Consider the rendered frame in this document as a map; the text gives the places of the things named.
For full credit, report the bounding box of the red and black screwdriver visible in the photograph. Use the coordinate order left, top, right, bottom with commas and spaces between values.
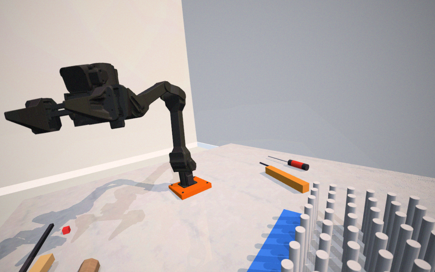
268, 156, 309, 171

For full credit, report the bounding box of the dark grey long bar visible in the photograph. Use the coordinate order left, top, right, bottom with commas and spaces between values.
19, 223, 54, 272

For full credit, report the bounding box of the orange rectangular bar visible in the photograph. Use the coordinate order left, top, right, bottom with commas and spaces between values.
265, 165, 309, 193

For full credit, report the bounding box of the blue flat strip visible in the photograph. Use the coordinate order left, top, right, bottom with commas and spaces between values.
247, 209, 301, 272

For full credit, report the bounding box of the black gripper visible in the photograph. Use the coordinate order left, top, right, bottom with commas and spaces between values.
4, 84, 132, 134

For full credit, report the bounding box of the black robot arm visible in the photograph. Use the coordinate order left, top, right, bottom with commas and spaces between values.
59, 63, 197, 188

